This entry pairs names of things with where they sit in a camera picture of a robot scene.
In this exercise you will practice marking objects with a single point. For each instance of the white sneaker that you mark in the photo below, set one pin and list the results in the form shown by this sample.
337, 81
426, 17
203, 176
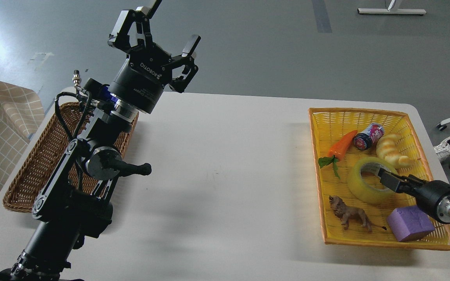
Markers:
442, 150

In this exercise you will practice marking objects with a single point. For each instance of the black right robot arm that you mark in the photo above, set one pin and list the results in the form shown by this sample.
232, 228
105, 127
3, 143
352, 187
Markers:
432, 197

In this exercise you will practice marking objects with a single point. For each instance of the brown wicker basket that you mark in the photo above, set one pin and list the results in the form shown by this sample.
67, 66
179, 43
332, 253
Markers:
44, 157

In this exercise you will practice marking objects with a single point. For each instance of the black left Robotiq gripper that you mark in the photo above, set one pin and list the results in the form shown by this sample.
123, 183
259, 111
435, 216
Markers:
143, 80

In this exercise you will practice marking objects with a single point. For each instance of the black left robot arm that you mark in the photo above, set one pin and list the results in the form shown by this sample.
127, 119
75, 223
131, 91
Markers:
75, 202

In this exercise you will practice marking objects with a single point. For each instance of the white metal stand base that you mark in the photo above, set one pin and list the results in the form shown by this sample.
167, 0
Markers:
393, 8

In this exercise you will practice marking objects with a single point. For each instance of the yellow tape roll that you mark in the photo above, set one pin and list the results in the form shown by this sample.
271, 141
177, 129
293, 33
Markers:
362, 190

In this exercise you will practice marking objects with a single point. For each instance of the purple foam block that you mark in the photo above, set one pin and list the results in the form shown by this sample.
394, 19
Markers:
409, 223

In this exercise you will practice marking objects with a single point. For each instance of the yellow woven basket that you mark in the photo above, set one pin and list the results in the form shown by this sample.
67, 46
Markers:
328, 125

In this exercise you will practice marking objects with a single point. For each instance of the small purple drink can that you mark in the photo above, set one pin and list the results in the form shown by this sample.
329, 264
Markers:
368, 137

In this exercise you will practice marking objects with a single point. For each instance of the brown toy lion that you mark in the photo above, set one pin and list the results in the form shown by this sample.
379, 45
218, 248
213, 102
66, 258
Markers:
344, 212

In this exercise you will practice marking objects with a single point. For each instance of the orange toy carrot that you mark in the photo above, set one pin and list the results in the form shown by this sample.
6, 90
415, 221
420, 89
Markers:
337, 153

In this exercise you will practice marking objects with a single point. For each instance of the toy croissant bread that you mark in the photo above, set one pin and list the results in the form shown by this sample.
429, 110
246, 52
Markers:
387, 150

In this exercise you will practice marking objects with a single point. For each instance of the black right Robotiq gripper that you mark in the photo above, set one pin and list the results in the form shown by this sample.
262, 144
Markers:
433, 197

